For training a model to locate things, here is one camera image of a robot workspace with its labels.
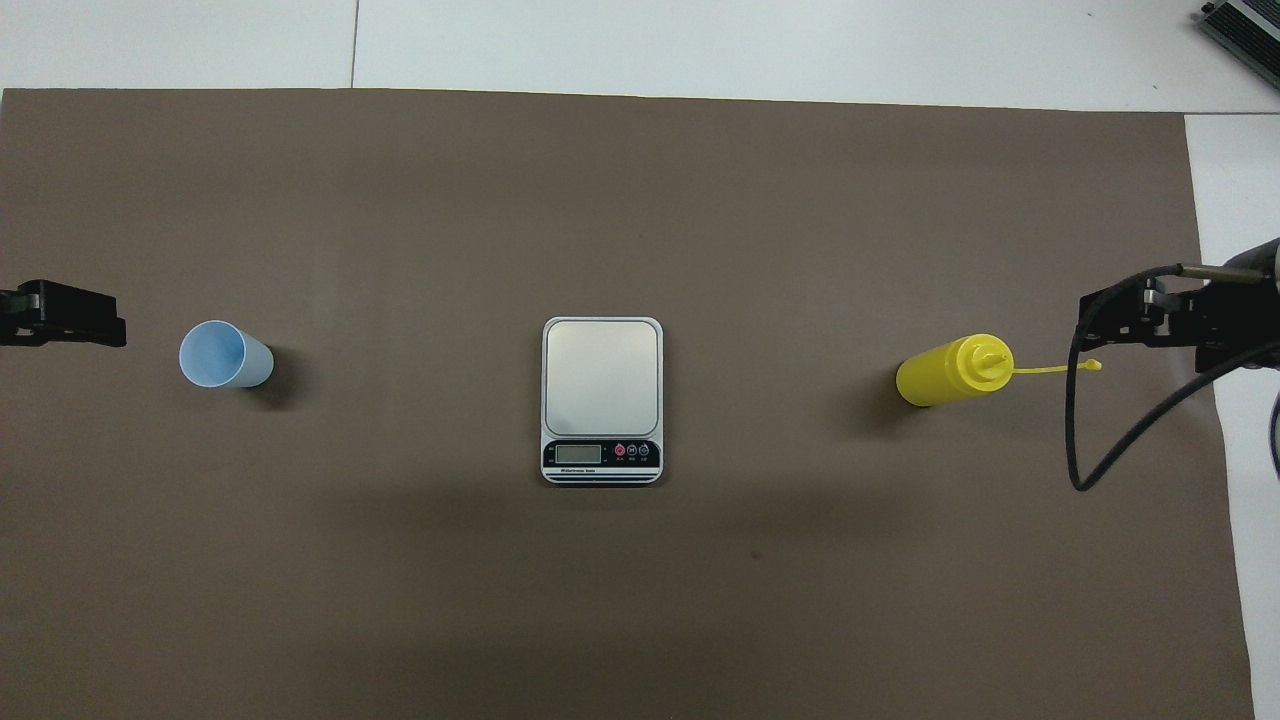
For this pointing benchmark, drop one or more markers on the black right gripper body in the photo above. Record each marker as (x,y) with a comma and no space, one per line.
(1240,315)

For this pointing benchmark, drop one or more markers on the light blue plastic cup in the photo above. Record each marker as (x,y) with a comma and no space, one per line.
(215,355)

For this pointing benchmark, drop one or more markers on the yellow squeeze bottle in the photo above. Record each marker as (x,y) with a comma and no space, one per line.
(940,372)

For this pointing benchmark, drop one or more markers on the grey finned metal device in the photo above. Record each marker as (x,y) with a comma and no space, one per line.
(1250,35)

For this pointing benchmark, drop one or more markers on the brown table mat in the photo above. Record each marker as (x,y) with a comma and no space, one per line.
(640,250)

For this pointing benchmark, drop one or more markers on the silver digital kitchen scale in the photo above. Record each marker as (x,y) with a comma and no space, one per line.
(601,380)

